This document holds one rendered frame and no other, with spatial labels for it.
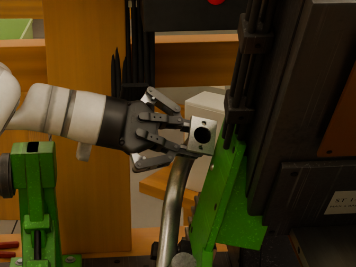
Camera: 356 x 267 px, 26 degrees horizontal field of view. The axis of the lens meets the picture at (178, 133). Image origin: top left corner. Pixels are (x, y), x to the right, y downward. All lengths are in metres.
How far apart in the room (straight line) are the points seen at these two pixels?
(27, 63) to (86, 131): 0.38
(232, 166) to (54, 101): 0.27
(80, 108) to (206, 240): 0.26
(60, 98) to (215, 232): 0.29
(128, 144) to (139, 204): 2.42
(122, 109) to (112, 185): 0.37
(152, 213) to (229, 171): 2.42
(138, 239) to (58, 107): 0.53
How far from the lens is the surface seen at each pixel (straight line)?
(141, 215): 3.44
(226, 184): 1.04
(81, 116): 1.10
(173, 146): 1.13
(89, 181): 1.45
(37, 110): 1.10
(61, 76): 1.37
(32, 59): 1.46
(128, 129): 1.13
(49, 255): 1.33
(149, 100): 1.16
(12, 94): 0.79
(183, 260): 1.11
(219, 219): 1.07
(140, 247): 1.54
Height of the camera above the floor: 1.69
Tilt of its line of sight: 23 degrees down
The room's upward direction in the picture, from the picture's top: straight up
